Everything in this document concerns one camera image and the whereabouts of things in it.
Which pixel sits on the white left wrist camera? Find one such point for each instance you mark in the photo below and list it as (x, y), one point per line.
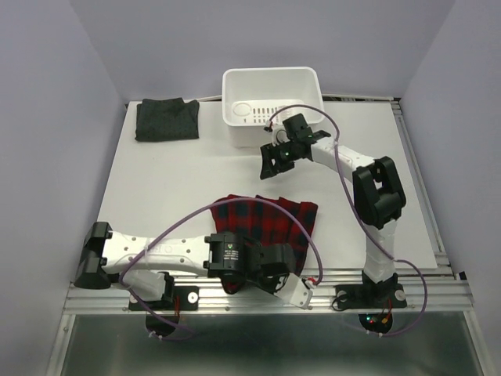
(295, 290)

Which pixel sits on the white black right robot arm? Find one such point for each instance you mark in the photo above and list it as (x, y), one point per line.
(375, 194)

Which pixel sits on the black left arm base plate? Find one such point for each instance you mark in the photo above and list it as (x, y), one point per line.
(163, 317)

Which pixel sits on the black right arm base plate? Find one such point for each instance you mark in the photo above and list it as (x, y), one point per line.
(375, 306)

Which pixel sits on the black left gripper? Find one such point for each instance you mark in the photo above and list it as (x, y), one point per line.
(275, 283)

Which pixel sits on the white plastic bin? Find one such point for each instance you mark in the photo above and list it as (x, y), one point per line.
(250, 96)

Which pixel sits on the aluminium table rail frame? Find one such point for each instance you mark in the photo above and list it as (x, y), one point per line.
(248, 333)

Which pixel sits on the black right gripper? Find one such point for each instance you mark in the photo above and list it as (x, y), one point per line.
(268, 152)

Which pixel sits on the red black plaid skirt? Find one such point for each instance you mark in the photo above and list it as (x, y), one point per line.
(269, 225)

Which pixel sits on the grey polka dot skirt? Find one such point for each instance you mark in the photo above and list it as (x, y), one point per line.
(166, 120)

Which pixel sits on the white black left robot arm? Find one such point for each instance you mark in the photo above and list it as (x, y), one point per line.
(111, 258)

